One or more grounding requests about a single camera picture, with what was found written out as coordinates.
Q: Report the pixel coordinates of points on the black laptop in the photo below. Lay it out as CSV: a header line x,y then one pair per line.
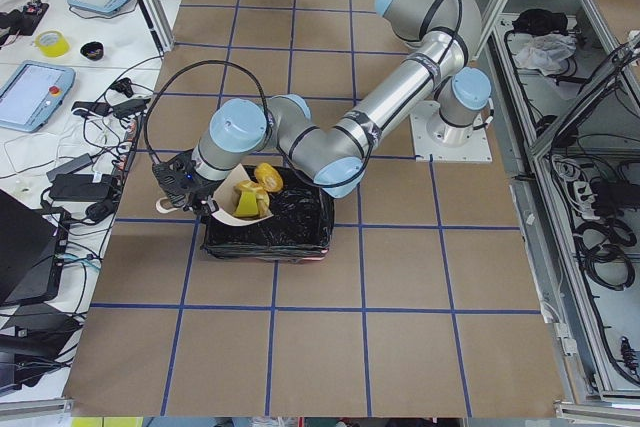
x,y
31,244

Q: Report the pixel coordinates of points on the white plastic dustpan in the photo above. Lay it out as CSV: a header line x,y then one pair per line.
x,y
227,199

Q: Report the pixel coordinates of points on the black power adapter brick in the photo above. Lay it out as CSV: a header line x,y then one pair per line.
x,y
82,187

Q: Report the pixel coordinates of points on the near blue teach pendant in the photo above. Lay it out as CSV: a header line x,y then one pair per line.
x,y
33,93

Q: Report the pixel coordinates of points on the yellow lemon wedge trash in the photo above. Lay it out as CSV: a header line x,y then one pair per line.
x,y
254,201

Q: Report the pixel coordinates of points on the pink bin with black liner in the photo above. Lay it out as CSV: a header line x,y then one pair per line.
x,y
300,227

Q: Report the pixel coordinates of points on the black cloth bundle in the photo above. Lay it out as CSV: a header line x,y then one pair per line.
x,y
540,22

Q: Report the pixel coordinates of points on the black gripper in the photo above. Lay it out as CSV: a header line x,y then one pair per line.
x,y
198,191

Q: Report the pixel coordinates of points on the yellow potato-shaped trash piece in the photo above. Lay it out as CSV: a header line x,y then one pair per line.
x,y
268,178

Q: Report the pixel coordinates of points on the crumpled white cloth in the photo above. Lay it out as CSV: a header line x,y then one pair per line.
x,y
547,54

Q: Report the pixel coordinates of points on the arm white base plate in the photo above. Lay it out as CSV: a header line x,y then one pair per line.
x,y
436,141

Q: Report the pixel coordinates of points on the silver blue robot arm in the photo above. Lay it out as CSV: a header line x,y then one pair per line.
x,y
442,35

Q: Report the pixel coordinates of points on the yellow tape roll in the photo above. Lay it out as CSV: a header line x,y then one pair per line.
x,y
52,43

